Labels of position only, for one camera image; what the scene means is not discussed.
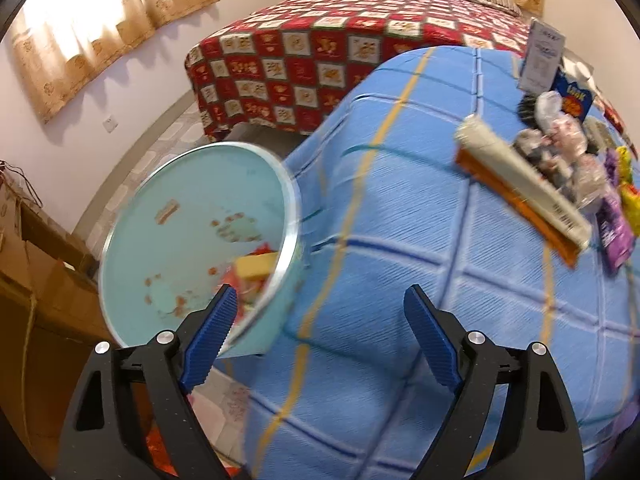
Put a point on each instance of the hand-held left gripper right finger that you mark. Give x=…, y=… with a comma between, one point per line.
x=432, y=340

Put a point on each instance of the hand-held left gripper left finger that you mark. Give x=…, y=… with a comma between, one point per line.
x=212, y=335

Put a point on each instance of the yellow sponge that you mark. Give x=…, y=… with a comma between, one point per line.
x=255, y=265

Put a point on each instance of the teal round bin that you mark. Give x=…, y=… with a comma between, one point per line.
x=190, y=210

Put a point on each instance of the white and orange long box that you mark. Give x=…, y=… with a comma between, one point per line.
x=525, y=180

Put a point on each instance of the purple wrapper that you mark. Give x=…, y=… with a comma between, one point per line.
x=615, y=225

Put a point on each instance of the yellow plastic wrapper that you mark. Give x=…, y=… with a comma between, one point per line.
x=634, y=205
x=625, y=160

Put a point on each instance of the clear plastic bag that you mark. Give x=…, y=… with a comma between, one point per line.
x=549, y=105

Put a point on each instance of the blue checked tablecloth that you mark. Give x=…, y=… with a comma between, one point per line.
x=400, y=210

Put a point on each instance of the cardboard boxes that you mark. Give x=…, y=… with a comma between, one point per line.
x=40, y=335

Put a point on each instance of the clear packet of dark pieces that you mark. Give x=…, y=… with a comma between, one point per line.
x=597, y=135

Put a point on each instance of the red checked bedspread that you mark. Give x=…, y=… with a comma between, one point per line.
x=280, y=70

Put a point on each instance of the blue drink carton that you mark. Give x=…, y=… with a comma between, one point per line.
x=575, y=100

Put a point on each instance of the grey and white milk carton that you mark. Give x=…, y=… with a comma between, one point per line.
x=540, y=60

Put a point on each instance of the white wall socket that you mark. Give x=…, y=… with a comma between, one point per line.
x=110, y=122

